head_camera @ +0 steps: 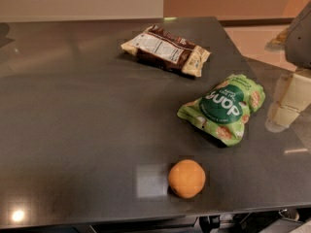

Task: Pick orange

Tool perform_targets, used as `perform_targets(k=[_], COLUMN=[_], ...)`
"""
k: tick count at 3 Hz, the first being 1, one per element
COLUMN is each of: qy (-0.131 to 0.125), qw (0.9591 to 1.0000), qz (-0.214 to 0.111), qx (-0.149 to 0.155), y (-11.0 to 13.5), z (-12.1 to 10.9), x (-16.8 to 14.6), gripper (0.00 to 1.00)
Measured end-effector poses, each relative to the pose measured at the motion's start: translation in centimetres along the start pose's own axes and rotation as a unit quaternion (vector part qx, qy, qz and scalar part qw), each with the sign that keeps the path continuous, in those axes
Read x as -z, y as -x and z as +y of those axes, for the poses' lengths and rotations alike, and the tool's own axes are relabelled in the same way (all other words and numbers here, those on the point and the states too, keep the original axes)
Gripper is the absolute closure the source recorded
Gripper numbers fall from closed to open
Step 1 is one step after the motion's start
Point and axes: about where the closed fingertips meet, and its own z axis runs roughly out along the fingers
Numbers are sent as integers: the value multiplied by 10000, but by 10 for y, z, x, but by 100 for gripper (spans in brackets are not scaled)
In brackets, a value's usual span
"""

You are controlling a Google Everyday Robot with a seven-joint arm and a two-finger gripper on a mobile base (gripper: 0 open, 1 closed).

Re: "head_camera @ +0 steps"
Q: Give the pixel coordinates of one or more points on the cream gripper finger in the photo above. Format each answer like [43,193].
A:
[291,97]

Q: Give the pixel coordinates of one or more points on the orange fruit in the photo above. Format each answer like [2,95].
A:
[186,178]

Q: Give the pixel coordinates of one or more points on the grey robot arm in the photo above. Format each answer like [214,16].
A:
[298,41]

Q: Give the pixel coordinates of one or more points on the green snack bag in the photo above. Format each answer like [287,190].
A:
[224,110]

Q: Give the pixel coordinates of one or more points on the brown and cream snack bag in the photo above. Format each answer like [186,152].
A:
[167,51]

